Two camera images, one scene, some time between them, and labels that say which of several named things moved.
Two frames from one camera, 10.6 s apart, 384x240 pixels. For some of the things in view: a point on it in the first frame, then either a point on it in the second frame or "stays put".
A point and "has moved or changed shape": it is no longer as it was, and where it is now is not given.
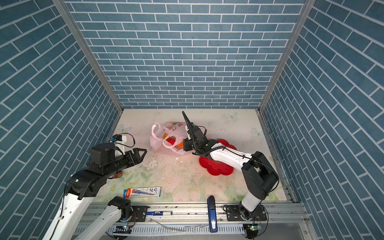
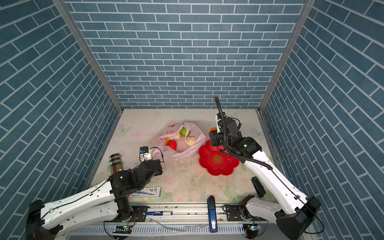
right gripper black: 186,142 -> 213,136
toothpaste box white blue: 142,192 stays put
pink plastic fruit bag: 160,134 has moved or changed shape
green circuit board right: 253,227 stays put
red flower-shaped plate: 216,167 stays put
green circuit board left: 124,229 stays put
